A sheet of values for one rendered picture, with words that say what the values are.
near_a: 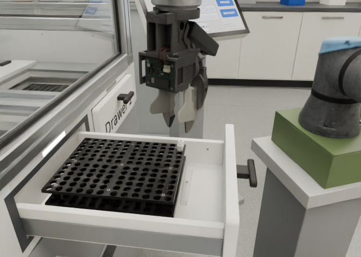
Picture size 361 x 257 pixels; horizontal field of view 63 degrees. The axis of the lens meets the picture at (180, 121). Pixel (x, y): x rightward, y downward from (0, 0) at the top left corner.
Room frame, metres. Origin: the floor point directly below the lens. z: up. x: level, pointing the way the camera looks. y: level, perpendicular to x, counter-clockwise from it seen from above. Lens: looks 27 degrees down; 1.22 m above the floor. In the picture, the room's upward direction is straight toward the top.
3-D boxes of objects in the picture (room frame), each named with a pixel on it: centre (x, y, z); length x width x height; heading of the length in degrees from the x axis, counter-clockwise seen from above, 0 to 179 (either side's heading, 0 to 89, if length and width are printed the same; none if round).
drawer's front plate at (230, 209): (0.43, -0.09, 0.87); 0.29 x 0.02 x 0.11; 172
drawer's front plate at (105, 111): (0.79, 0.19, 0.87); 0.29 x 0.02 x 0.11; 172
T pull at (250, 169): (0.43, -0.11, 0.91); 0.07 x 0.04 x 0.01; 172
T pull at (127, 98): (0.78, 0.16, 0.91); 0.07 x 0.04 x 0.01; 172
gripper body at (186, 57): (0.47, 0.01, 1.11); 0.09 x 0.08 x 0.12; 148
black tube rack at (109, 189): (0.46, 0.11, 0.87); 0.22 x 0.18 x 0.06; 82
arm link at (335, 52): (0.69, -0.40, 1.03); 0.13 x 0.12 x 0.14; 13
